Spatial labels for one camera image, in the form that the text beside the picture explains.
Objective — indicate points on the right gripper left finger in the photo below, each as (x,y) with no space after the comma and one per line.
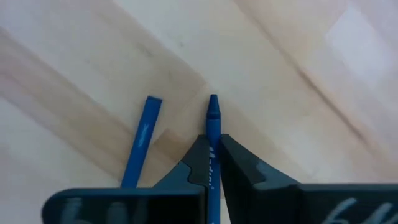
(174,205)

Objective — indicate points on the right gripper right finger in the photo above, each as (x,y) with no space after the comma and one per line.
(264,199)

